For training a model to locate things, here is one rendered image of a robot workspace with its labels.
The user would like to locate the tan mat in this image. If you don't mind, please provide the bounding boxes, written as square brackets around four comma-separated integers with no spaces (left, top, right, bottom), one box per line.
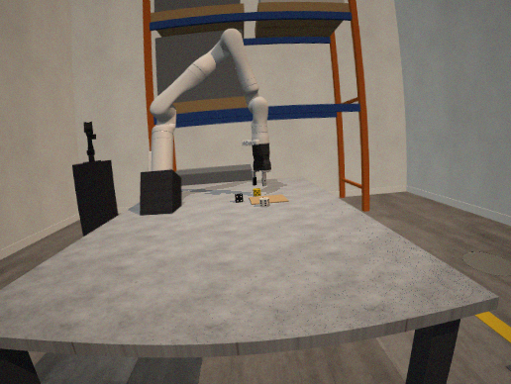
[250,194,289,205]

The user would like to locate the white die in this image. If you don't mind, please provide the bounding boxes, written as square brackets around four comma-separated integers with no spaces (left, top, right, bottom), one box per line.
[259,197,269,207]

